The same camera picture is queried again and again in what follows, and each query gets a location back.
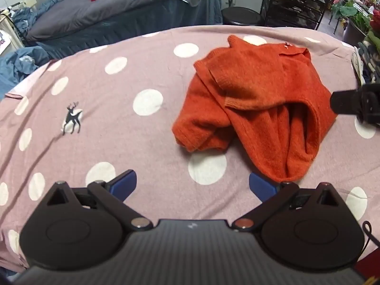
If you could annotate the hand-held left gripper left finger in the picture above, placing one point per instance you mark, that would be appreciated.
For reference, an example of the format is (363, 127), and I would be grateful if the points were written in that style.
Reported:
(126, 182)

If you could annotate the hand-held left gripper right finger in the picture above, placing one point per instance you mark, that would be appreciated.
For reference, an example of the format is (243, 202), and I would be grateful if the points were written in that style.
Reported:
(261, 185)

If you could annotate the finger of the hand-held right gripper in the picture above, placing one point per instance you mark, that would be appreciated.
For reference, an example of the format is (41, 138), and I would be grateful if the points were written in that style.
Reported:
(344, 102)

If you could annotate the orange knit sweater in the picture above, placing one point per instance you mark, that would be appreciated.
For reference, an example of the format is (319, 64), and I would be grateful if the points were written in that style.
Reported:
(252, 101)

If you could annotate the blue clothes pile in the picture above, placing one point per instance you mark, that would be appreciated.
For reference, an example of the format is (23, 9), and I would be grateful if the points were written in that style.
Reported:
(20, 65)

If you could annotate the patterned gloves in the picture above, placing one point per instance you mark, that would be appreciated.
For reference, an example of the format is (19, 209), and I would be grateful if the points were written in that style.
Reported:
(366, 59)

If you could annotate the pink polka dot bed sheet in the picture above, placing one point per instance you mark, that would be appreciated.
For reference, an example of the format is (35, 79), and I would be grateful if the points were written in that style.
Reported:
(118, 118)

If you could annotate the green potted plants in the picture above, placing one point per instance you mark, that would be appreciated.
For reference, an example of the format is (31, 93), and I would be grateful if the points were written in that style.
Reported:
(353, 12)

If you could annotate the black metal rack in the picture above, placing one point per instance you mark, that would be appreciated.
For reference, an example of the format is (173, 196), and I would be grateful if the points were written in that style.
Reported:
(294, 3)

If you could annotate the black round stool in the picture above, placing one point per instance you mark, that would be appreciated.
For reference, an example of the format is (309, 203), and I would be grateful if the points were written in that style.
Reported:
(242, 16)

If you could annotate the red printed box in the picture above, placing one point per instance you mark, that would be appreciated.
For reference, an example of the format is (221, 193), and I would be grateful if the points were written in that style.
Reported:
(366, 268)

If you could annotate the grey bed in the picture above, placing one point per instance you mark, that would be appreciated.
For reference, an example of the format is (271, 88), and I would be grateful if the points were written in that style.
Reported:
(104, 12)

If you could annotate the blue crumpled bedding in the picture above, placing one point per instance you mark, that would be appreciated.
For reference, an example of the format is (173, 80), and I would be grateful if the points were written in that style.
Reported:
(32, 13)

